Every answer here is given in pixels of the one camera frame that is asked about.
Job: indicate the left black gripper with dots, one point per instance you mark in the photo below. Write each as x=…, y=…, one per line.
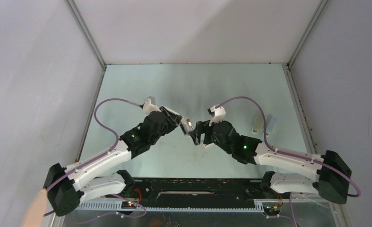
x=172, y=120

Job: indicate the beige stapler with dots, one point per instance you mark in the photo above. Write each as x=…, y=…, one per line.
x=257, y=124

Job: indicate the white cable duct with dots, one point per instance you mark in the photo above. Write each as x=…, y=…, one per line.
x=113, y=205

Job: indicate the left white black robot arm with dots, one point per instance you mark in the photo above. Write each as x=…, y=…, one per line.
x=68, y=187

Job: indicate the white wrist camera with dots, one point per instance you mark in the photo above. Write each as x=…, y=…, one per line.
x=149, y=106
x=217, y=114

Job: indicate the right small circuit board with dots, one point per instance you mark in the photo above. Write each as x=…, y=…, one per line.
x=273, y=211

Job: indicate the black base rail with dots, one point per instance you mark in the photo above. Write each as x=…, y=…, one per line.
x=198, y=193

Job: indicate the small white mini stapler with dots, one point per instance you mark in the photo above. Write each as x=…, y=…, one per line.
x=186, y=126

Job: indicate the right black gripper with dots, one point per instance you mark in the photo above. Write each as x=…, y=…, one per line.
x=202, y=127

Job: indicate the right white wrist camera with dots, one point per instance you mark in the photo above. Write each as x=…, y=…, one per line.
x=217, y=114

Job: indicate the small circuit board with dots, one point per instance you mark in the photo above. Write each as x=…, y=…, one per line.
x=273, y=211
x=128, y=205

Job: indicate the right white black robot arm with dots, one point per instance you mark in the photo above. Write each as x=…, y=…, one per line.
x=325, y=175

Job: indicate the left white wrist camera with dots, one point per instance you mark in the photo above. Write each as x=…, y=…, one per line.
x=149, y=106

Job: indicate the left small circuit board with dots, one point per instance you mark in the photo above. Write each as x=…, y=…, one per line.
x=128, y=205

